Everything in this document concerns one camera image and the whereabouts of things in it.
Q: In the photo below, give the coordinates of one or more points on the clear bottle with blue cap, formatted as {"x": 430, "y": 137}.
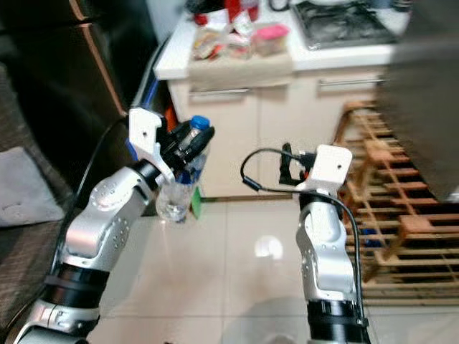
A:
{"x": 173, "y": 204}

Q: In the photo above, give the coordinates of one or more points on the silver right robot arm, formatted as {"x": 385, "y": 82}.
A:
{"x": 323, "y": 251}

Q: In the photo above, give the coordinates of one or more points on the dark fridge with copper trim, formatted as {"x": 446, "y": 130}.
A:
{"x": 72, "y": 72}

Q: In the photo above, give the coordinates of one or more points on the white kitchen counter with drawers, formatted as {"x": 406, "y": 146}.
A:
{"x": 272, "y": 136}

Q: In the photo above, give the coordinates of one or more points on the small green item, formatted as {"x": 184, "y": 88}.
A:
{"x": 197, "y": 204}

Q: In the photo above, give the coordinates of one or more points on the beige towel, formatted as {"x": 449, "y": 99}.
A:
{"x": 240, "y": 72}

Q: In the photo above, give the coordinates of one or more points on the colourful snack packet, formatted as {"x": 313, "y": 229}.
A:
{"x": 208, "y": 44}

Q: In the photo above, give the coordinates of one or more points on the wooden slatted rack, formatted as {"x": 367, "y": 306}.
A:
{"x": 401, "y": 229}

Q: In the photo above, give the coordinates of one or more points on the container with pink lid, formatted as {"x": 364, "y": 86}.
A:
{"x": 271, "y": 39}

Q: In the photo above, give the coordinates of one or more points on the red container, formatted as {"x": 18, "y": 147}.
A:
{"x": 240, "y": 10}

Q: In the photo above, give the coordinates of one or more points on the black gas stove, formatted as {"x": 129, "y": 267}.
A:
{"x": 337, "y": 25}

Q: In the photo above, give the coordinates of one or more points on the grey pillow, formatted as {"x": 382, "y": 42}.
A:
{"x": 29, "y": 190}

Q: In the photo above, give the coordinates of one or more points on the brown woven armchair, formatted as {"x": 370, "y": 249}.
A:
{"x": 21, "y": 265}

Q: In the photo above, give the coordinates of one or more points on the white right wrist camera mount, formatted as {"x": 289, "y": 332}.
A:
{"x": 330, "y": 166}

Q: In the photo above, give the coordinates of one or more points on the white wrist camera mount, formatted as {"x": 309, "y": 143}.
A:
{"x": 145, "y": 132}
{"x": 330, "y": 166}

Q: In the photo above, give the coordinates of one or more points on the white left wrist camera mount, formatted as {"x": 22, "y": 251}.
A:
{"x": 145, "y": 132}

